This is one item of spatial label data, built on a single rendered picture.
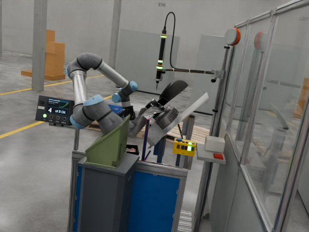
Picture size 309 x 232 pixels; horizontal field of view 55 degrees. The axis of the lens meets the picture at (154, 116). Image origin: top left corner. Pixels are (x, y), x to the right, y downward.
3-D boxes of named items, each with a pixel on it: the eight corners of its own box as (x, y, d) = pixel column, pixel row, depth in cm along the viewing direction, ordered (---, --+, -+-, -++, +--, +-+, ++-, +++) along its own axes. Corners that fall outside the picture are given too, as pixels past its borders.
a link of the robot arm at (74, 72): (84, 116, 178) (77, 52, 206) (68, 128, 184) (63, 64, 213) (99, 122, 186) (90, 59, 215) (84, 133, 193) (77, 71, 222)
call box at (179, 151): (193, 153, 227) (196, 140, 224) (193, 159, 217) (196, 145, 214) (172, 150, 228) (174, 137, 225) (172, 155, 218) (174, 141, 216)
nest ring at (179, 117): (161, 131, 282) (158, 128, 282) (182, 113, 276) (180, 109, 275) (158, 140, 256) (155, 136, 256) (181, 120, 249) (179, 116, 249)
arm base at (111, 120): (117, 126, 174) (106, 113, 173) (100, 138, 181) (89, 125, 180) (127, 117, 187) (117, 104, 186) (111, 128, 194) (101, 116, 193)
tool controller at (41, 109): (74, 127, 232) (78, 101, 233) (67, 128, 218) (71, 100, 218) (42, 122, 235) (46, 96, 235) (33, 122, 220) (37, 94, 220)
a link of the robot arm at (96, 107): (105, 113, 175) (91, 95, 173) (91, 124, 181) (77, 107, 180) (114, 107, 186) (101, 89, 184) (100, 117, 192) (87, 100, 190)
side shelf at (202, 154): (221, 149, 286) (221, 147, 285) (225, 164, 251) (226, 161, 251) (196, 145, 288) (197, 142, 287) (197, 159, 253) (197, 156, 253)
